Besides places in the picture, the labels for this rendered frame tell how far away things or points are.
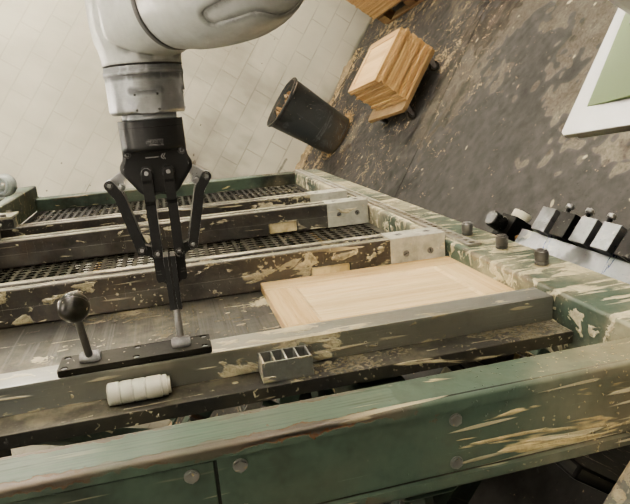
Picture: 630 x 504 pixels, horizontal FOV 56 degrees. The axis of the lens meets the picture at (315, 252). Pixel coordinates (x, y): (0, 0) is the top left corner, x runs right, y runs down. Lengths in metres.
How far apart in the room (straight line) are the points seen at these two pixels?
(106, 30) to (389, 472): 0.56
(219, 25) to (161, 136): 0.18
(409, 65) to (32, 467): 4.01
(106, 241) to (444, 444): 1.19
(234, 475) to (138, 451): 0.10
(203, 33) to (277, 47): 6.13
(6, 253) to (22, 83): 4.78
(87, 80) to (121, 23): 5.71
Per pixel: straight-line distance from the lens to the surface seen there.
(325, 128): 5.55
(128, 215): 0.75
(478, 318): 0.95
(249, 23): 0.58
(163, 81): 0.71
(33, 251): 1.70
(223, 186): 2.67
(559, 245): 1.32
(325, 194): 1.92
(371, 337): 0.88
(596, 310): 0.93
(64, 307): 0.77
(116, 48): 0.72
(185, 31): 0.62
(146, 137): 0.71
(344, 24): 7.05
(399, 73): 4.34
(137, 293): 1.19
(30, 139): 6.35
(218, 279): 1.18
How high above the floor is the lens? 1.55
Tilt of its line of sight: 19 degrees down
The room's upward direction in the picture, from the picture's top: 62 degrees counter-clockwise
